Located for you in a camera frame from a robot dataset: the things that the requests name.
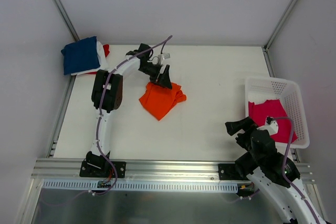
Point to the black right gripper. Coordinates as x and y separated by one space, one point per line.
247 125

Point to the folded blue t shirt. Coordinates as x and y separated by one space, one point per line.
80 56

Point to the white plastic basket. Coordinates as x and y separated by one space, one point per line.
275 97

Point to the folded white t shirt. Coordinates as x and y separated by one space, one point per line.
87 71

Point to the orange t shirt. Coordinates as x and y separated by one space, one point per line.
159 101

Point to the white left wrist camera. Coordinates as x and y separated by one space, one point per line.
158 60

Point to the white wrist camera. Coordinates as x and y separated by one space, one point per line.
271 126
158 60

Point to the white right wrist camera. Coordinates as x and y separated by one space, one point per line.
271 126

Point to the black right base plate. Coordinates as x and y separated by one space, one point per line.
232 171

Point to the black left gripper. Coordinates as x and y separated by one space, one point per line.
158 77

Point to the aluminium mounting rail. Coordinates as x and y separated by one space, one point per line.
136 170

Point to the folded red t shirt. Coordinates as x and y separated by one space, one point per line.
105 49

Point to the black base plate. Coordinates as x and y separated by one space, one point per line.
105 169
232 171

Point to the white slotted cable duct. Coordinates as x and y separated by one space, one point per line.
141 186

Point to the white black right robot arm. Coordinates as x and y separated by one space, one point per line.
273 173

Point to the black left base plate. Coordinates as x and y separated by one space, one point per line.
105 169

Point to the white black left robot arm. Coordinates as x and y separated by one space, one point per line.
107 95

